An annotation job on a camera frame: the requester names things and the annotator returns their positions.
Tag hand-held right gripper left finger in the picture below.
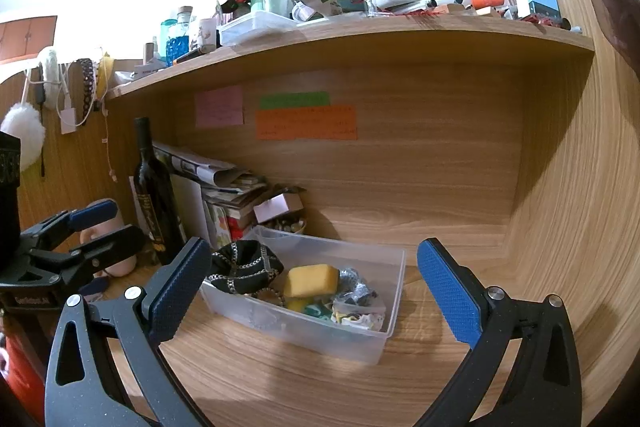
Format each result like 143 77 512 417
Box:
45 237 213 427

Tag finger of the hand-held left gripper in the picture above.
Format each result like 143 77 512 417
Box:
21 199 119 253
30 224 149 288

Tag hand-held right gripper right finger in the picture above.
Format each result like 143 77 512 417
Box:
416 237 583 427

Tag black chain-pattern pouch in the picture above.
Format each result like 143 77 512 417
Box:
207 241 285 297

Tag clear plastic bin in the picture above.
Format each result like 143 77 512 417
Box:
200 226 407 367

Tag teal cloth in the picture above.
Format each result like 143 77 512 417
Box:
305 302 337 321

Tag yellow sponge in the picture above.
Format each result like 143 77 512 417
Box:
283 263 341 299

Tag pale pink cylinder bottle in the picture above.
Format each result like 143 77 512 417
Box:
80 198 139 278

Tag dark wine bottle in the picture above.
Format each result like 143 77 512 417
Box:
131 117 187 265

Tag white envelope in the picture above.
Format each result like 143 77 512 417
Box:
170 174 208 243

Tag stack of books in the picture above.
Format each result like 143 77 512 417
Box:
202 179 271 250

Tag red object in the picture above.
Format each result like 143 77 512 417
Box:
0 334 47 425

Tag white fluffy earmuffs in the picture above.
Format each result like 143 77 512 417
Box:
0 48 62 172

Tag folded newspaper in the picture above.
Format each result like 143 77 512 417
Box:
152 141 241 188

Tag glass bowl of pebbles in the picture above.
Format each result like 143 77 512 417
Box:
260 217 307 236

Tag small white card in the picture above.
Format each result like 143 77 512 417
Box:
253 194 304 224

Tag patterned headband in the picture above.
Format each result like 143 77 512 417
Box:
77 58 96 112

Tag yellow band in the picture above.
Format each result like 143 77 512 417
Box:
95 57 113 100

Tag pink paper note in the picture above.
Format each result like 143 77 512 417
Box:
195 86 244 128

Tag brown cabinet doors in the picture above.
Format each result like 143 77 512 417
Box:
0 16 58 65

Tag blue faceted glass bottle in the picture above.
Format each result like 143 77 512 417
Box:
167 6 196 66

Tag teal plastic bottle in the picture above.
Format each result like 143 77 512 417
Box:
160 19 178 58

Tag orange paper note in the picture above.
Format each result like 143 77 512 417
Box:
256 105 358 141

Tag tall corked labelled bottle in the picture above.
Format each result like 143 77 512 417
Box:
196 0 219 52

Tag green paper note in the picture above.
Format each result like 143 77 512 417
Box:
259 92 331 109

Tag clear lidded plastic box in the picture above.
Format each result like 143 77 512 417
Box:
218 11 298 48

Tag wooden shelf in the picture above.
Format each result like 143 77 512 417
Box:
107 14 596 100

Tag thin white hanging cord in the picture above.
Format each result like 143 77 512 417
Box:
101 99 119 182

